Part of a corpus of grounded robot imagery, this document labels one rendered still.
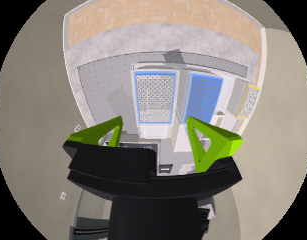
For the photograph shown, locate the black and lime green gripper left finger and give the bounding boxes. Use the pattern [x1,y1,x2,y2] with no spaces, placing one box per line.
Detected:
[67,116,123,147]

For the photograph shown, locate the dark grey flat pad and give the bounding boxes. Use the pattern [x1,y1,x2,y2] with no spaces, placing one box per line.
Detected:
[158,164,173,173]

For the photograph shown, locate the white flat cover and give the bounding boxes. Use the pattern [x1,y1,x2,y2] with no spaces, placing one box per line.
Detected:
[214,73,235,111]
[143,127,167,139]

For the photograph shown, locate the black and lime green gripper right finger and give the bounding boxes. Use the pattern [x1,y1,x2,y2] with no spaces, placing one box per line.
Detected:
[187,116,243,173]

